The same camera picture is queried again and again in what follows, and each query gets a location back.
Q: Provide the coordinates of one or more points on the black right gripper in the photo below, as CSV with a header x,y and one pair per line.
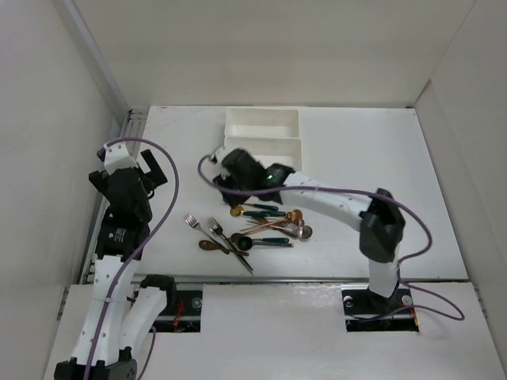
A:
x,y
234,199

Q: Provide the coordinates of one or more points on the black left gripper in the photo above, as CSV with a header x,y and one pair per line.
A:
x,y
155,174

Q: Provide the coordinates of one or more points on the silver fork shiny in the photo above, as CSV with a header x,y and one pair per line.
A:
x,y
193,223

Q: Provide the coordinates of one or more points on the copper round spoon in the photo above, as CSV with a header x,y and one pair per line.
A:
x,y
292,217

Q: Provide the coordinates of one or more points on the black round spoon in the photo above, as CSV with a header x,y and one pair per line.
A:
x,y
246,243

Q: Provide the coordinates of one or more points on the dark brown spoon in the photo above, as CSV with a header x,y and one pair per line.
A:
x,y
207,245

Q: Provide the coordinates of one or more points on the silver fork matte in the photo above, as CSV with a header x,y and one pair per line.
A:
x,y
216,229

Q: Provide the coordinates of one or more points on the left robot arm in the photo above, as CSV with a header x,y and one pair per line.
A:
x,y
120,317

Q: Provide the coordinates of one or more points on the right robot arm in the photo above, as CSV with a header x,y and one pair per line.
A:
x,y
379,222

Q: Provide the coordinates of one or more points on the white near container tray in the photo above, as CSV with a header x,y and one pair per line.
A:
x,y
268,151

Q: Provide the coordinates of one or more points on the silver round spoon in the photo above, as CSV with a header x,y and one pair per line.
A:
x,y
301,233

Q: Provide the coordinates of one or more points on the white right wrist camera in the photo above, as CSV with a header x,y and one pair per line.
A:
x,y
217,158

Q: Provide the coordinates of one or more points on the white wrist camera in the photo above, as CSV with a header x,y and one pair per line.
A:
x,y
115,157
217,158

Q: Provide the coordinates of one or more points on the gold spoon green handle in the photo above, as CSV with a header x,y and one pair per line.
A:
x,y
235,211

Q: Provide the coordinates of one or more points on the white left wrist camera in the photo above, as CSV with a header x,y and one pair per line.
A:
x,y
115,157

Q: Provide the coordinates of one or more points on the gold fork green handle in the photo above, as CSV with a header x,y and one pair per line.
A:
x,y
263,214

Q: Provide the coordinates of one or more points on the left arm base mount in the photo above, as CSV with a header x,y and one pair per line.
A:
x,y
182,313

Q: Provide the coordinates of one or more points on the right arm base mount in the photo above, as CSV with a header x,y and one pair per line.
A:
x,y
367,312

